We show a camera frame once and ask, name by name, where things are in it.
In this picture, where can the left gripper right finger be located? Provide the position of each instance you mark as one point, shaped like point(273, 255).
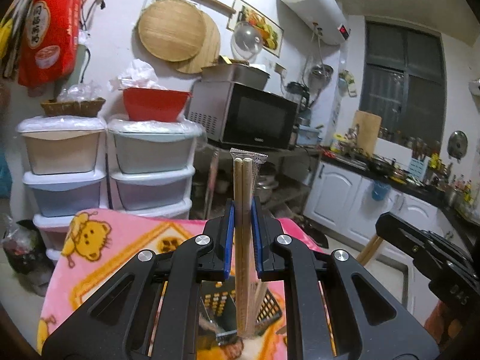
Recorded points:
point(335, 309)

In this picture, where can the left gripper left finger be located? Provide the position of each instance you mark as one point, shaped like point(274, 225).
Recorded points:
point(149, 309)

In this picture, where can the white kitchen cabinets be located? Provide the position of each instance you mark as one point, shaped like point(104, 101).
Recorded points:
point(341, 199)

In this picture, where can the person's right hand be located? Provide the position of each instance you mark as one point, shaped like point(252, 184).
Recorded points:
point(442, 324)

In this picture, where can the pink cartoon blanket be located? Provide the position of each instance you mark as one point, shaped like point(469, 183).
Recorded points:
point(150, 308)

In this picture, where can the metal shelf rack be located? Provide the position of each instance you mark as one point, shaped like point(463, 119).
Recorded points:
point(283, 190)

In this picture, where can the stainless steel pots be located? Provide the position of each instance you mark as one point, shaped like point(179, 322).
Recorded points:
point(265, 186)

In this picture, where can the right drawer storage tower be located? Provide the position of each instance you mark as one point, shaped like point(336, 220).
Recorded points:
point(151, 166)

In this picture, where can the drawer storage tower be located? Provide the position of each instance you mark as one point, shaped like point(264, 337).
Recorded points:
point(67, 181)
point(151, 166)

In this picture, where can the left drawer storage tower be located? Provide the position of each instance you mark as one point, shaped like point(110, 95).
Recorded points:
point(67, 181)

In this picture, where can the wooden cutting board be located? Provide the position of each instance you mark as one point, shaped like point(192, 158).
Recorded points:
point(369, 126)

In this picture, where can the dark window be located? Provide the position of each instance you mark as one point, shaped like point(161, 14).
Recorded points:
point(405, 84)

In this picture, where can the red plastic basin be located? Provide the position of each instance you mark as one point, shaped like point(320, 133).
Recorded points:
point(145, 104)

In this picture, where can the wicker basket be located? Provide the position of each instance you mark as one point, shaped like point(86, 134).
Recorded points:
point(86, 108)

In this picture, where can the black microwave oven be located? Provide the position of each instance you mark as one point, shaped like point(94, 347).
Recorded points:
point(235, 114)

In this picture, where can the glass pot lid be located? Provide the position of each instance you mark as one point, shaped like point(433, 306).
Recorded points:
point(246, 41)

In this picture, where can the food picture right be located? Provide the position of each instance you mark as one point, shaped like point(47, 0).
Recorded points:
point(271, 32)

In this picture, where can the round bamboo tray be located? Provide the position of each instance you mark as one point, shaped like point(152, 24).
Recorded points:
point(172, 30)

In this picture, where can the red hanging bag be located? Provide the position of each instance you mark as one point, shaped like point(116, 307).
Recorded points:
point(49, 46)

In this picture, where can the white water heater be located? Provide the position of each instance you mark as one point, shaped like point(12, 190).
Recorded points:
point(324, 17)

